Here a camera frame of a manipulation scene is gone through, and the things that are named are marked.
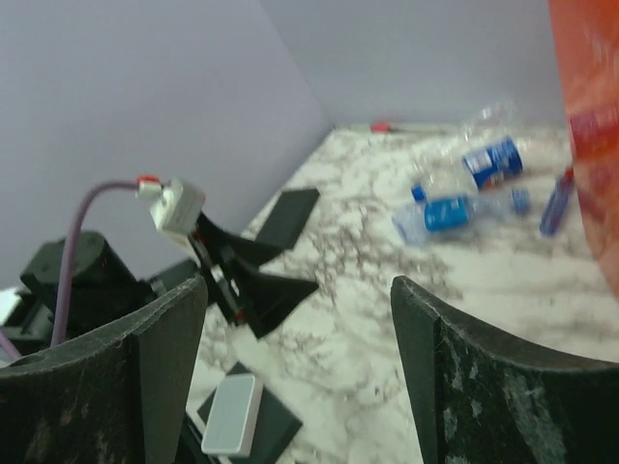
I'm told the clear crushed bottle back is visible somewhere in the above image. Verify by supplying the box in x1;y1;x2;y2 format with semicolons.
458;101;519;145

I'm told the blue label water bottle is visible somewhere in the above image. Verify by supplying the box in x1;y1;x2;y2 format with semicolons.
392;188;532;246

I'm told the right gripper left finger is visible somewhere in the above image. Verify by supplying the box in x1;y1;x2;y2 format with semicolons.
1;277;208;463

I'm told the blue bottle cap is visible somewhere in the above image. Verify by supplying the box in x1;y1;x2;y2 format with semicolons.
411;184;427;202

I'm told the red pen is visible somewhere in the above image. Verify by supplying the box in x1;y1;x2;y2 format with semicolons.
369;122;449;133

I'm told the white rounded box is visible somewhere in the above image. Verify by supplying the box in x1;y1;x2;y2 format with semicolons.
201;373;262;458

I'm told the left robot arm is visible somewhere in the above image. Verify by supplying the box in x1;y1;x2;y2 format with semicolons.
1;216;318;356

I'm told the blue label bottle top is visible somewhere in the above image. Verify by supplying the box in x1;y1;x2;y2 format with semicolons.
425;134;526;192

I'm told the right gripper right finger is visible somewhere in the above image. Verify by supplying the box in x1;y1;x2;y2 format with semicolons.
391;276;618;463

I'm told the orange plastic bin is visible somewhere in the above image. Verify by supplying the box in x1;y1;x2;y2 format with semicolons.
548;0;618;294

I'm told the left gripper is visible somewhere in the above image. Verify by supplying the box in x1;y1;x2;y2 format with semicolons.
191;213;318;338

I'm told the black foam pad upper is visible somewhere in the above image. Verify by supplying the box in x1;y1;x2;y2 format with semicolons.
254;188;320;250

